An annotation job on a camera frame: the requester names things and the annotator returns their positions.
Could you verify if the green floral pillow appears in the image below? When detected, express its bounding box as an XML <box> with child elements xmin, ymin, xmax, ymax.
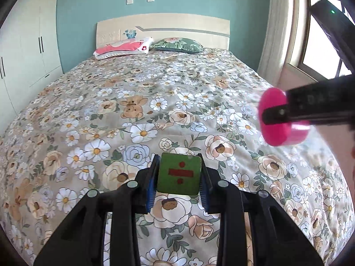
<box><xmin>150</xmin><ymin>37</ymin><xmax>203</xmax><ymax>53</ymax></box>

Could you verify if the white curtain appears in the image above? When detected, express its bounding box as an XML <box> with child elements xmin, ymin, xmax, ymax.
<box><xmin>258</xmin><ymin>0</ymin><xmax>295</xmax><ymax>86</ymax></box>

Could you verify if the pink plastic cup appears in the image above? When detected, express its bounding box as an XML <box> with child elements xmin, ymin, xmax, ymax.
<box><xmin>258</xmin><ymin>88</ymin><xmax>310</xmax><ymax>147</ymax></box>

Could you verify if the pink white pillow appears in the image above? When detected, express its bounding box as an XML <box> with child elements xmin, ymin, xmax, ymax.
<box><xmin>93</xmin><ymin>37</ymin><xmax>154</xmax><ymax>60</ymax></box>

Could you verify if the window with dark frame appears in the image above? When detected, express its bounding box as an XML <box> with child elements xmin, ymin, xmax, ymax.
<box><xmin>290</xmin><ymin>0</ymin><xmax>353</xmax><ymax>81</ymax></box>

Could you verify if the floral bed quilt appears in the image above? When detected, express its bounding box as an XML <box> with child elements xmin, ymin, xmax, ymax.
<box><xmin>1</xmin><ymin>49</ymin><xmax>354</xmax><ymax>265</ymax></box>

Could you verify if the white wardrobe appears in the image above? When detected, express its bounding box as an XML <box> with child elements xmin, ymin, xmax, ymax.
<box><xmin>1</xmin><ymin>0</ymin><xmax>63</xmax><ymax>131</ymax></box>

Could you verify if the cream wooden headboard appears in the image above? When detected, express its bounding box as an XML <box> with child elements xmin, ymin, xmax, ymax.
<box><xmin>96</xmin><ymin>13</ymin><xmax>230</xmax><ymax>50</ymax></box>

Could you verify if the green wooden block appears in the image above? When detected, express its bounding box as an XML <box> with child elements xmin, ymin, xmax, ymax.
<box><xmin>157</xmin><ymin>153</ymin><xmax>201</xmax><ymax>195</ymax></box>

